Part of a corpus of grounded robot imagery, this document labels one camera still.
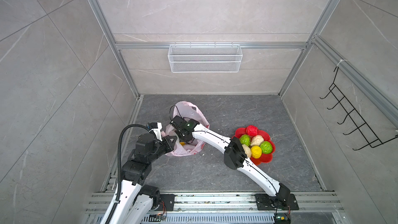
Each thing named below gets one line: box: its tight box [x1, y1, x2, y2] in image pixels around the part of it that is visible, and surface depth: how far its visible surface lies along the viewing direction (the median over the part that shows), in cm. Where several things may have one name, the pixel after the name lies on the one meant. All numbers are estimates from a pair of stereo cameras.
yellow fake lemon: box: [250, 145, 262, 160], surface depth 87 cm
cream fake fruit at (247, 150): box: [242, 144, 252, 159], surface depth 87 cm
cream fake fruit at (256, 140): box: [250, 134, 264, 147], surface depth 92 cm
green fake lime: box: [259, 141, 273, 154], surface depth 87 cm
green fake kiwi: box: [238, 134, 251, 147], surface depth 90 cm
